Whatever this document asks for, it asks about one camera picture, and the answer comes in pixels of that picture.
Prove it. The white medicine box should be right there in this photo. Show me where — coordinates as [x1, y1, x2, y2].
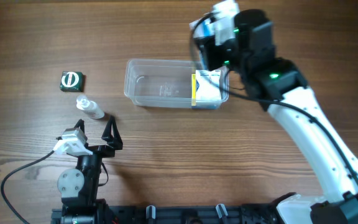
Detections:
[193, 70, 221, 101]

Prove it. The green Zam-Buk box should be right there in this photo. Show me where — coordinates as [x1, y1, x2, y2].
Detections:
[60, 72, 85, 92]

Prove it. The white Panadol box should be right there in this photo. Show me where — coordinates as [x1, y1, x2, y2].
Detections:
[194, 18, 214, 38]

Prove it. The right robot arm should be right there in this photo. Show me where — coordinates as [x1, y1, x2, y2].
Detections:
[114, 1, 358, 223]

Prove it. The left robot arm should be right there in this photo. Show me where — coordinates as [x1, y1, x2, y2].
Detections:
[51, 116, 123, 224]

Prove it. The clear plastic container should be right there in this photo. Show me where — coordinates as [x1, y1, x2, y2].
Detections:
[124, 59, 229, 109]

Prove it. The blue VapoDrops box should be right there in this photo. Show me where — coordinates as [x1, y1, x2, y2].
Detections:
[191, 73, 221, 109]

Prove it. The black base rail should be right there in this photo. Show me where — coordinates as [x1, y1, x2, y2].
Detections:
[51, 203, 283, 224]

